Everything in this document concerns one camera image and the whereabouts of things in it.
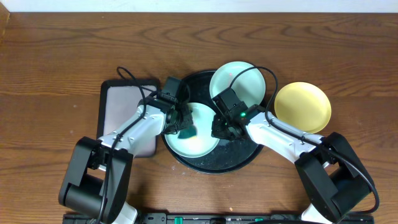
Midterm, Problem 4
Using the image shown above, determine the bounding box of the round black tray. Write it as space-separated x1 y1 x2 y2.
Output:
162 70 263 174

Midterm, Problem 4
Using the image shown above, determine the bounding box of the black rectangular soap tray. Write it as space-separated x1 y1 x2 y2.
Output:
96 78 160 157

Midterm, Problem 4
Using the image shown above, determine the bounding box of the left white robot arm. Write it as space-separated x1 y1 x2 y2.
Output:
58 96 193 223

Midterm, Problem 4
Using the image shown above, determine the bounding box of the green yellow sponge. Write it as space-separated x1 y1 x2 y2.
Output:
177 125 197 139

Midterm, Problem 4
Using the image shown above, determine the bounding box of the mint green plate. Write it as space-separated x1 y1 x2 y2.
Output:
210 62 266 107
164 103 219 158

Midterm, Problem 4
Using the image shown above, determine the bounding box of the yellow plate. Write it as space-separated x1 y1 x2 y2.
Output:
274 82 331 134

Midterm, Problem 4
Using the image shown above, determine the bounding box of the black rail with green clips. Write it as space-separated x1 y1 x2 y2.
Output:
62 213 375 224

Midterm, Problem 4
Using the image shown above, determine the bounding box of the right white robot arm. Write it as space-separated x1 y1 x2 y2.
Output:
212 105 380 223

